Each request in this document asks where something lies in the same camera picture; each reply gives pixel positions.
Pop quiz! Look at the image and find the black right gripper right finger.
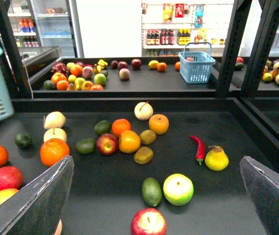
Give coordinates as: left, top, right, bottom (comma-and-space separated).
239, 156, 279, 235

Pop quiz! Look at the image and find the orange near kiwi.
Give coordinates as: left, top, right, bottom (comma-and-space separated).
112, 118, 131, 137

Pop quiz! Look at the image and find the light blue shopping basket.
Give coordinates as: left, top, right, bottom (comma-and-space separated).
178, 42, 215, 84

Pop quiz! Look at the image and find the far yellow lemon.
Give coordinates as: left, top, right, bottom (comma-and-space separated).
148, 60, 159, 70

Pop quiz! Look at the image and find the red yellow apple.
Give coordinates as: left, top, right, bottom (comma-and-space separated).
96, 133, 118, 156

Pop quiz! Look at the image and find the yellow pear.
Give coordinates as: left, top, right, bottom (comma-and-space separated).
205, 145, 229, 172

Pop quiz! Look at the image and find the large orange left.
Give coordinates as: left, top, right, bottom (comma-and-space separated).
40, 138, 70, 167

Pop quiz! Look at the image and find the far peach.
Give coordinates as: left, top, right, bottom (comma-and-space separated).
119, 68, 130, 80

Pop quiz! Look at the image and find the left drinks shelf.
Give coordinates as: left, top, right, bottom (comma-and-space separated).
4, 0, 41, 47

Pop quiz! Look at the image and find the red apple front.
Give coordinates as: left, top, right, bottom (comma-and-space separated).
130, 208, 167, 235

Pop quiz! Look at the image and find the green avocado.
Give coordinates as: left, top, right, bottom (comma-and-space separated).
141, 177, 163, 207

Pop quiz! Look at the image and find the green apple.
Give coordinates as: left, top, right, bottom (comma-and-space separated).
93, 73, 107, 86
163, 173, 194, 206

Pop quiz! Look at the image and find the far dark red apple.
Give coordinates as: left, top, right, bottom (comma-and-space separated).
117, 61, 128, 70

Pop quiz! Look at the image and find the red chili pepper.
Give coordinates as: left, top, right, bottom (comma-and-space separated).
190, 135, 205, 165

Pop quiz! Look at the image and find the white wall product shelf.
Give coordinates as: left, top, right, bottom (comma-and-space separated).
141, 0, 233, 57

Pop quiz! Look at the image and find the yellow orange apple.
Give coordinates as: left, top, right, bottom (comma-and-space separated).
148, 114, 169, 135

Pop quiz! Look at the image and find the black metal shelf rack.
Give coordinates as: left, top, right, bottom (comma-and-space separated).
0, 0, 279, 235

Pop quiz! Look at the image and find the far green apple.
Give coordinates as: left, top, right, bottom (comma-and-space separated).
93, 73, 107, 86

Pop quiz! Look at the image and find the white pear with stem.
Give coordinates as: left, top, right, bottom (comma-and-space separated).
134, 101, 154, 120

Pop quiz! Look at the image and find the far orange near basket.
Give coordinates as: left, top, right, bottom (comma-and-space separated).
175, 61, 181, 71

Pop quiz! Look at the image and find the far orange beside lemon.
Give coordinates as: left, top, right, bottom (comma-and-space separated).
157, 62, 167, 72

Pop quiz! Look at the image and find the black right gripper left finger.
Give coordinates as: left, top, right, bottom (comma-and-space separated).
0, 155, 74, 235

